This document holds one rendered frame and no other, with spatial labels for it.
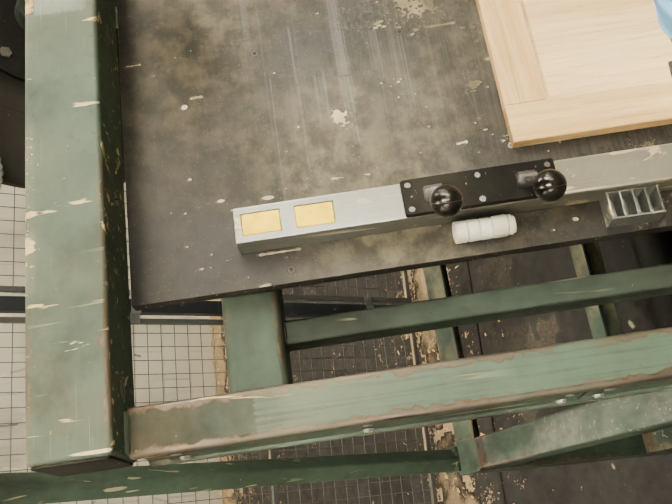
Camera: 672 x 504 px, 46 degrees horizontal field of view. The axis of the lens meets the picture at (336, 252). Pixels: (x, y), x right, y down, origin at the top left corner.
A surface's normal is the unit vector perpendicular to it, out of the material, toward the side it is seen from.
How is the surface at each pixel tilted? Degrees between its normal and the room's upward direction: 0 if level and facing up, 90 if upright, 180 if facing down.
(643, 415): 0
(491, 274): 0
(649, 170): 59
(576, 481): 0
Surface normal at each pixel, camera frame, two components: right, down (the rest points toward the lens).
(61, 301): -0.05, -0.35
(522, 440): -0.87, -0.05
